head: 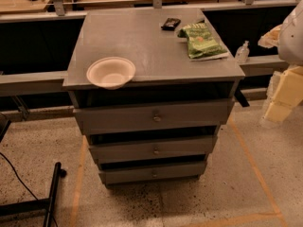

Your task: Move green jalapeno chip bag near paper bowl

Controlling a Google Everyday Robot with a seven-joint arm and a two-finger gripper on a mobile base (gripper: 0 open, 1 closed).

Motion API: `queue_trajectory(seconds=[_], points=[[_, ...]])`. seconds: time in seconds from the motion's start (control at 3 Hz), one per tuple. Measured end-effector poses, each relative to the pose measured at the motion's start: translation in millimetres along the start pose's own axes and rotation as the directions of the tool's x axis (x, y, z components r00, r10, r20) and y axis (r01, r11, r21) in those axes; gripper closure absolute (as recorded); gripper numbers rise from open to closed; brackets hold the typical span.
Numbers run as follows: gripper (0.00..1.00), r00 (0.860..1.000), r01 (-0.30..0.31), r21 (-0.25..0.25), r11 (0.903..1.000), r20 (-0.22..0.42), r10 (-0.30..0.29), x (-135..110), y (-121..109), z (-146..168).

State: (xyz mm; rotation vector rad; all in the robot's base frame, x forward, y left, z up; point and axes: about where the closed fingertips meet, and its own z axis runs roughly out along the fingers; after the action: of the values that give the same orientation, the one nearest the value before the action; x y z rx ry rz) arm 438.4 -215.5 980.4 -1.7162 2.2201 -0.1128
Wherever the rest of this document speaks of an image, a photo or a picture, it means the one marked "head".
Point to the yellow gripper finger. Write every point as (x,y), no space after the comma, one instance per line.
(288,94)

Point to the green jalapeno chip bag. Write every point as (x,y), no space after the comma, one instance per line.
(201,44)

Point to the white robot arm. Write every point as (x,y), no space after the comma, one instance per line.
(288,38)

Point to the white paper bowl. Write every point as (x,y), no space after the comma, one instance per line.
(111,73)

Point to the clear sanitizer bottle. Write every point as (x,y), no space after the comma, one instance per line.
(242,53)

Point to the small black snack packet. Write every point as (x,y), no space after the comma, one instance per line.
(171,24)

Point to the middle grey drawer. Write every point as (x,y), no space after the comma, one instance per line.
(154,149)

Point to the grey drawer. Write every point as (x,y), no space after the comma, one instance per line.
(154,149)
(150,117)
(152,173)

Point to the top grey drawer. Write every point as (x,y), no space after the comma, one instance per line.
(150,117)

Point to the bottom grey drawer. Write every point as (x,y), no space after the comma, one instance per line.
(152,173)

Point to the grey metal railing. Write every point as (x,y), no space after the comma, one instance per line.
(51,82)

